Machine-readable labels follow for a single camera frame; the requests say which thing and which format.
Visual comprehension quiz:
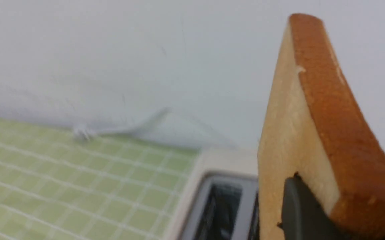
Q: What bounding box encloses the white toaster power cable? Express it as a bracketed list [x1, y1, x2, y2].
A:
[72, 107, 236, 149]

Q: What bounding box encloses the toast slice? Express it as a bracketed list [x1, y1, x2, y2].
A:
[258, 13, 385, 240]

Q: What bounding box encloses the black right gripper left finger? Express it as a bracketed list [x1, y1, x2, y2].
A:
[277, 173, 346, 240]

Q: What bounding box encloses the green checkered tablecloth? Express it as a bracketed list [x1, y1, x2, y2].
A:
[0, 119, 199, 240]

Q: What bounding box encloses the white toaster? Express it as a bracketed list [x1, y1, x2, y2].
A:
[162, 148, 259, 240]

